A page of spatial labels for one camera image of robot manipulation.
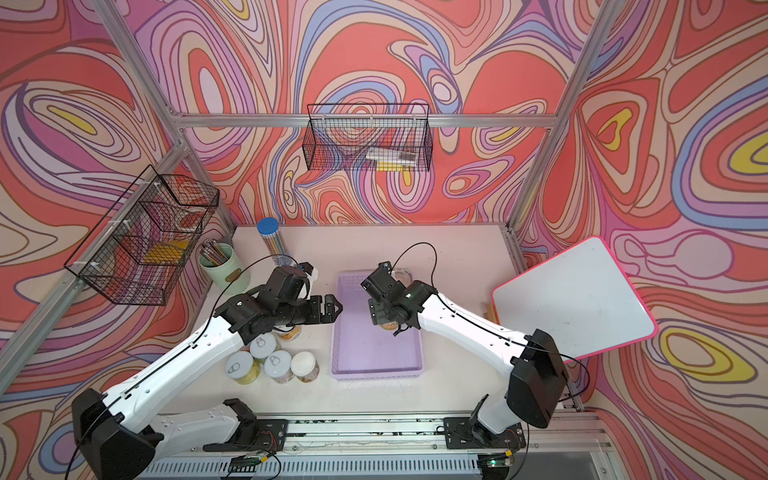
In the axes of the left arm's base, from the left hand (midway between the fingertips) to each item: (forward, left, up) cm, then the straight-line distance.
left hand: (333, 309), depth 76 cm
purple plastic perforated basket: (-3, -7, -20) cm, 21 cm away
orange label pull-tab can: (0, +15, -16) cm, 22 cm away
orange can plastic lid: (-1, -15, -8) cm, 17 cm away
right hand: (+2, -15, -5) cm, 16 cm away
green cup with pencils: (+17, +37, -4) cm, 41 cm away
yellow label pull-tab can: (-10, +25, -14) cm, 30 cm away
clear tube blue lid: (+28, +23, 0) cm, 36 cm away
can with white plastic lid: (-10, +8, -13) cm, 18 cm away
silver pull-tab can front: (-10, +16, -14) cm, 23 cm away
